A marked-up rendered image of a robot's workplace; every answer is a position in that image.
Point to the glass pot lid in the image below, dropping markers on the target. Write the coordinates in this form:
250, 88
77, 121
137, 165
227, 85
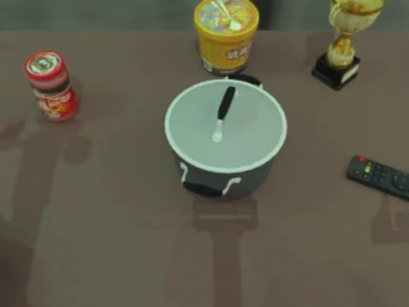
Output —
198, 128

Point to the grey pot with lid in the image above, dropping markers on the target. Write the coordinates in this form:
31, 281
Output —
220, 182

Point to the red cylindrical snack can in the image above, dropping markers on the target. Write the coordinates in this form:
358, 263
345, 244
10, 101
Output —
54, 92

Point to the yellow instant noodle cup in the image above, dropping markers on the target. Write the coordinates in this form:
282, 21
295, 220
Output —
223, 41

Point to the gold trophy with black base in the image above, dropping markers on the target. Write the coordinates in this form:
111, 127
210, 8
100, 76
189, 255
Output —
343, 48

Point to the black remote control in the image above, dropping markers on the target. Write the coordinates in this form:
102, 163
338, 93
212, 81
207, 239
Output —
380, 174

